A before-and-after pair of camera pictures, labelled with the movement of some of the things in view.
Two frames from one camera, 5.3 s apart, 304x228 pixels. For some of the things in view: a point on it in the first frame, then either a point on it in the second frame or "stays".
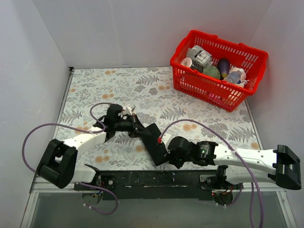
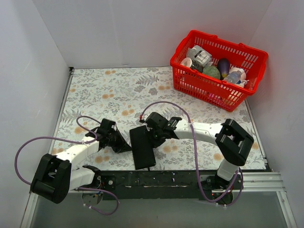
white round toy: x=243 y=76 stays
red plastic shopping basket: x=215 y=71 stays
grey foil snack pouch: x=199 y=56 stays
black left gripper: x=135 y=126 → x=115 y=141
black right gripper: x=173 y=148 → x=154 y=137
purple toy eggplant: x=223 y=65 stays
